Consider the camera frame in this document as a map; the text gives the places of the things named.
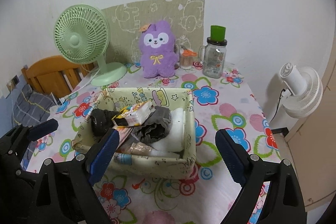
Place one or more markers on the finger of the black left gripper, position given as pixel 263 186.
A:
pixel 17 140

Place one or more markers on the cardboard sheet with cartoon drawings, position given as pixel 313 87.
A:
pixel 186 18

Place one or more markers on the white small fan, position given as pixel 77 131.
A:
pixel 304 90

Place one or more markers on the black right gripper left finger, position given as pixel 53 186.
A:
pixel 67 187

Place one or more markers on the grey plaid cloth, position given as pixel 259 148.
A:
pixel 32 108

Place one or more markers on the toothpick holder with orange top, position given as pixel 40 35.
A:
pixel 186 57

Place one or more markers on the floral tablecloth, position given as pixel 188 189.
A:
pixel 207 195

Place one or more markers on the wooden chair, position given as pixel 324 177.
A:
pixel 55 75

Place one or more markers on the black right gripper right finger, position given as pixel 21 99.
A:
pixel 284 201

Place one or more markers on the glass jar with green lid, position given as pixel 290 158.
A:
pixel 213 54

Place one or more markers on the green desk fan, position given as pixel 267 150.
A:
pixel 82 36

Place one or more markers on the purple plush toy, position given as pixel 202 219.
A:
pixel 156 44

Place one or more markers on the black rolled sock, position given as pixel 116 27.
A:
pixel 101 121

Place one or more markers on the dark grey drawstring pouch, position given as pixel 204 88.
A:
pixel 155 128

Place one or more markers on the yellow cartoon fabric storage box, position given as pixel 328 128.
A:
pixel 154 166

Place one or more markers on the colourful tissue packet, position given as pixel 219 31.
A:
pixel 134 115

